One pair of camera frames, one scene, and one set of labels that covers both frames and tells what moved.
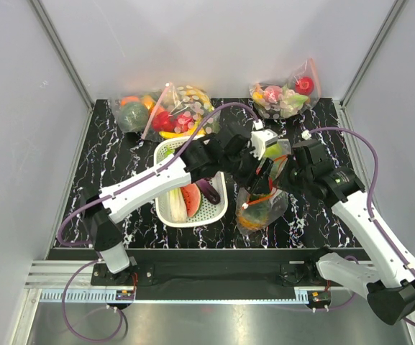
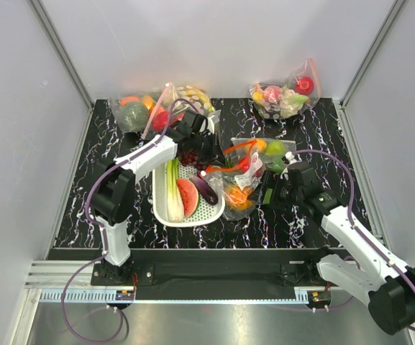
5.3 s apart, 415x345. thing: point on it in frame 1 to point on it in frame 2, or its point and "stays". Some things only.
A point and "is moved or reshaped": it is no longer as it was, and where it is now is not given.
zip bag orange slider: (257, 210) is moved or reshaped
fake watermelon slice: (193, 198) stays
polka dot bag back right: (289, 98) stays
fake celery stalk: (175, 205) stays
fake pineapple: (254, 213) to (238, 198)
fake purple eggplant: (208, 190) stays
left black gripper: (255, 161) to (214, 154)
